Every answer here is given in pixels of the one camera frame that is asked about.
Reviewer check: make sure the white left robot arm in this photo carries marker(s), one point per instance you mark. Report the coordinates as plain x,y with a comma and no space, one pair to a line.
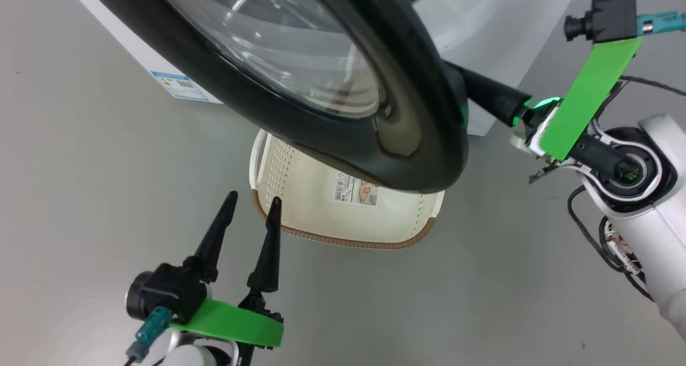
193,355

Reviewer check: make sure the teal camera connector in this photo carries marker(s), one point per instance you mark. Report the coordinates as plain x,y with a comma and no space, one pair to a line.
662,22
150,331

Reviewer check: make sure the white front-load washing machine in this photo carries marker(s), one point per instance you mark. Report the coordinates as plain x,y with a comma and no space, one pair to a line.
482,34

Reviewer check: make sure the barcode label sticker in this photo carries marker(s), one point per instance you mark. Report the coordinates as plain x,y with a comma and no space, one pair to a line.
356,189

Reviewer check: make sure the teal right camera connector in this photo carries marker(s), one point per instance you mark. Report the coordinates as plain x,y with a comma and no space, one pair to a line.
662,22

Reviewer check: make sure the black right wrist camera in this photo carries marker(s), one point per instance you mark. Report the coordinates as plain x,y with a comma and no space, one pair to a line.
611,15

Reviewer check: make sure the black round glass washer door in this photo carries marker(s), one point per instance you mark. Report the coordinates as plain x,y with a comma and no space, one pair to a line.
343,141

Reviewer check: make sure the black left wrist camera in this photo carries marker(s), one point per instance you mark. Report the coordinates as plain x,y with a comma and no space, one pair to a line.
166,293

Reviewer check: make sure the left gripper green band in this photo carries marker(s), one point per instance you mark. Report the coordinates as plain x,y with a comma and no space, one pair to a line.
236,326

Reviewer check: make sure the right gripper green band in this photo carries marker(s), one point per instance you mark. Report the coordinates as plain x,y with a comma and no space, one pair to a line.
584,98

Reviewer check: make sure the cream perforated laundry basket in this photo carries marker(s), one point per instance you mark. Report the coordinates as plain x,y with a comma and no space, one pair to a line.
321,216

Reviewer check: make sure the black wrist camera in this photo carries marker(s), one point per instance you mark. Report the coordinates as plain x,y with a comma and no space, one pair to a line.
611,15
166,293

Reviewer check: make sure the teal left camera connector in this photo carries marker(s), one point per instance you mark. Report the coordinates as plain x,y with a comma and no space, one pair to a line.
150,331

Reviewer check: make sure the blue energy label sticker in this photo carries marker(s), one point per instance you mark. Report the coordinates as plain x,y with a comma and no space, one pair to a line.
179,86

